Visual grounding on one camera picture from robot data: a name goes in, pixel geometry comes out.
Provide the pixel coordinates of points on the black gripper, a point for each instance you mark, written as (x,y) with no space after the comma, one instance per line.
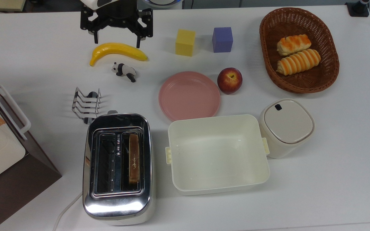
(117,11)

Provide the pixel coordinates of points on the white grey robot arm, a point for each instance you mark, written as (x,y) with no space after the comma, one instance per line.
(92,2)

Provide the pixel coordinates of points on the toaster lever knob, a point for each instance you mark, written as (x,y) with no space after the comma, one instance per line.
(112,112)

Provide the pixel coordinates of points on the cream chrome toaster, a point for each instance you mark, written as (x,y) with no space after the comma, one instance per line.
(117,205)

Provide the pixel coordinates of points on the yellow banana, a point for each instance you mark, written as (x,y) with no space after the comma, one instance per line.
(117,49)

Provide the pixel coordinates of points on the panda figurine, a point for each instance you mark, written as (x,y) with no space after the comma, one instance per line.
(125,70)

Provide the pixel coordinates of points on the yellow foam cube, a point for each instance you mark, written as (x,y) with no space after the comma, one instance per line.
(185,43)

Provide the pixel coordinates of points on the metal toast rack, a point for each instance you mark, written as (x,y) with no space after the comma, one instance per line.
(85,107)

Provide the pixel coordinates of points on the pink plate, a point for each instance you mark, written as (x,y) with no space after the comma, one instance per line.
(188,96)

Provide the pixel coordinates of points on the purple foam cube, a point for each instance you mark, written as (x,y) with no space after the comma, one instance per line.
(222,40)

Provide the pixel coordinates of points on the red apple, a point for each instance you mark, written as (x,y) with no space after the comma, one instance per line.
(229,81)

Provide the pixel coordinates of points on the toast slice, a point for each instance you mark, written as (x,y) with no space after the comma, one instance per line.
(134,160)

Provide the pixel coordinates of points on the white plastic container box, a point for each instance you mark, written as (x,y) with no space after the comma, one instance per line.
(217,154)

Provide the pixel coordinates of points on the short striped bread roll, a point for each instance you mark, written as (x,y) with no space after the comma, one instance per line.
(292,45)

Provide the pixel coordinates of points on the long striped bread roll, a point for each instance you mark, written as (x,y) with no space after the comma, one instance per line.
(299,62)

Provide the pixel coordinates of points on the brown drawer box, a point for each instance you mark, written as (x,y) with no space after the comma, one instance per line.
(18,189)

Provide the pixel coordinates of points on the small white trash can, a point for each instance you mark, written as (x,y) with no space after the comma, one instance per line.
(286,123)

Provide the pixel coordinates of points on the brown wicker basket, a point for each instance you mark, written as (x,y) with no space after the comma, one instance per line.
(329,73)

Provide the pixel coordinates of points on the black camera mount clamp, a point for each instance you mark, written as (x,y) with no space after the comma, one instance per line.
(357,9)

